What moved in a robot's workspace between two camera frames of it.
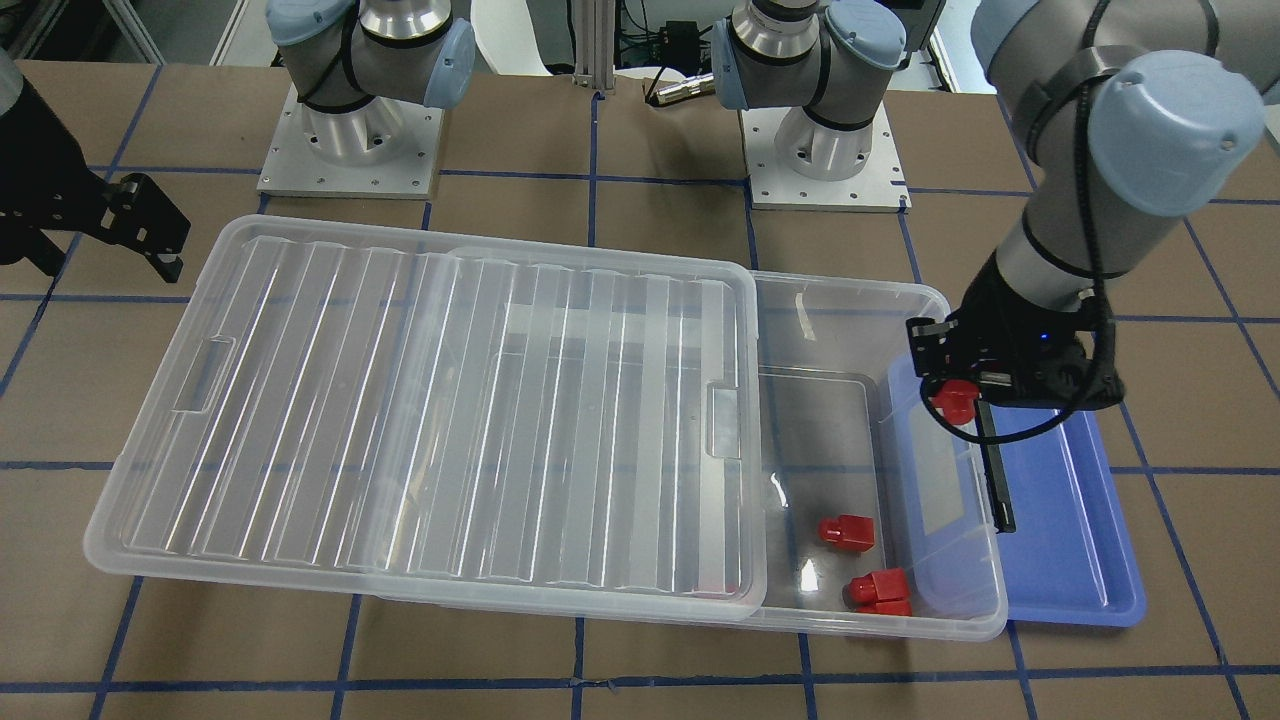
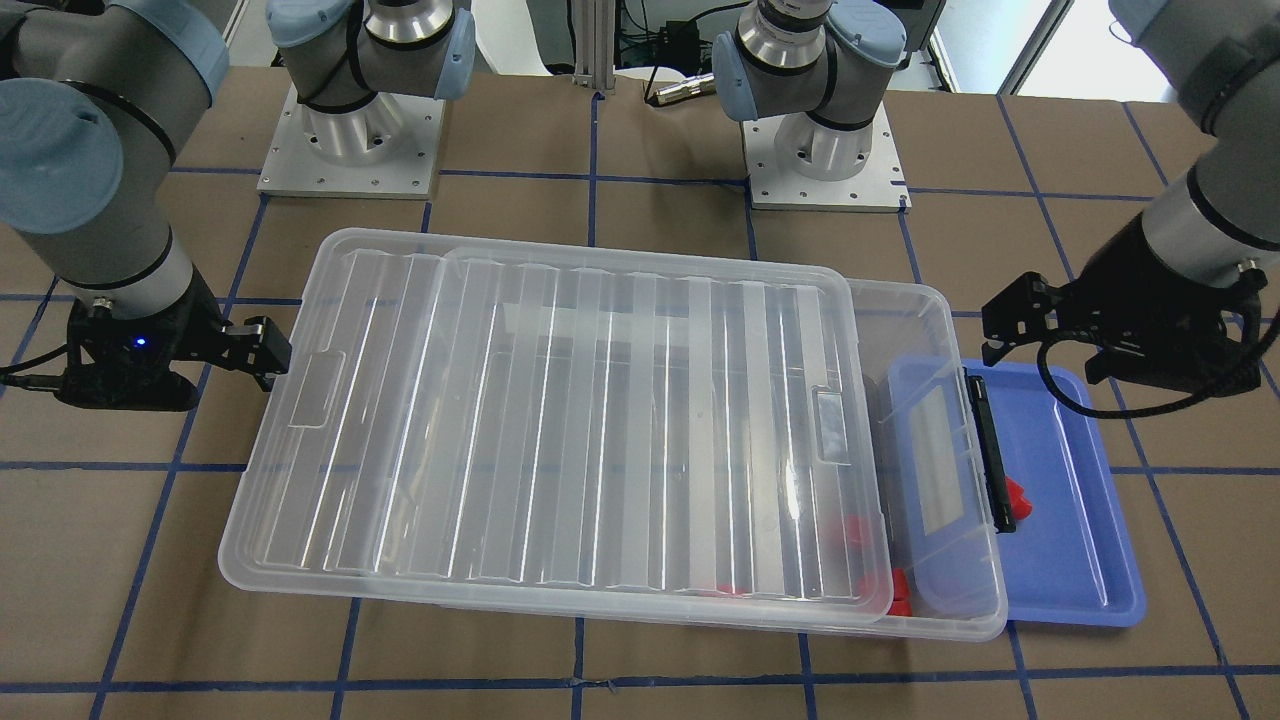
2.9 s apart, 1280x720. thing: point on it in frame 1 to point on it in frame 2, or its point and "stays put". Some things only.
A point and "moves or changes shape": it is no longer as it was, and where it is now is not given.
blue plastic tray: x=1070 y=559 stays put
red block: x=957 y=398 to x=1020 y=505
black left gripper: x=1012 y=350 to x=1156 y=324
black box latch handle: x=1001 y=505 stays put
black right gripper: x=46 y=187 to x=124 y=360
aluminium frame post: x=594 y=45 stays put
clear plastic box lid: x=346 y=411 moves or changes shape
